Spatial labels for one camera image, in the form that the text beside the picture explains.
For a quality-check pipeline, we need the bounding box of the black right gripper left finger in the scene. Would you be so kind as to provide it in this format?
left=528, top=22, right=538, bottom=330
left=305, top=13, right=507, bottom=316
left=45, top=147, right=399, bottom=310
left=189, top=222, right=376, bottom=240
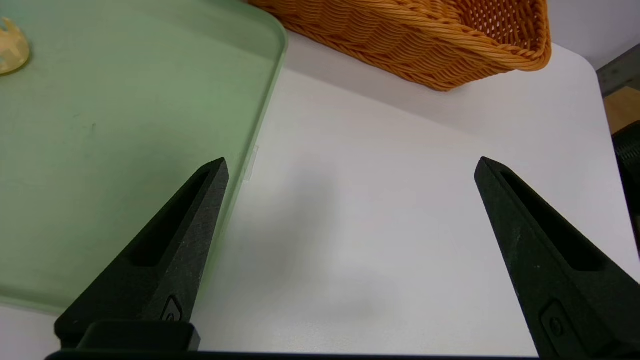
left=54, top=157, right=230, bottom=351

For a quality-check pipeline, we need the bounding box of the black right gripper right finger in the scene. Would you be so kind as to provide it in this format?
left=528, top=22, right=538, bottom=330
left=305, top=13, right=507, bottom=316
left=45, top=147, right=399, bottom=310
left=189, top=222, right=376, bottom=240
left=474, top=156, right=640, bottom=360

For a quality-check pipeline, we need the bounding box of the yellow pasta spoon green handle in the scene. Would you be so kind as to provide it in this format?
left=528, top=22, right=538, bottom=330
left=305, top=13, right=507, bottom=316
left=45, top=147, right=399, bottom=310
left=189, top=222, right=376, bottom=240
left=0, top=17, right=31, bottom=76

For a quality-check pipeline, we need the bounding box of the light green plastic tray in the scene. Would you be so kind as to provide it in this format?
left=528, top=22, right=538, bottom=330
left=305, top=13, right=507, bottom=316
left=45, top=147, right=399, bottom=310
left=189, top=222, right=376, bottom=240
left=0, top=0, right=289, bottom=315

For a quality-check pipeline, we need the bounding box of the orange wicker basket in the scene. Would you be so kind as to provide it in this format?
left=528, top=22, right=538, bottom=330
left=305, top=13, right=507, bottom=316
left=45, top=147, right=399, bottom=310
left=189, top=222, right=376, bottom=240
left=247, top=0, right=552, bottom=92

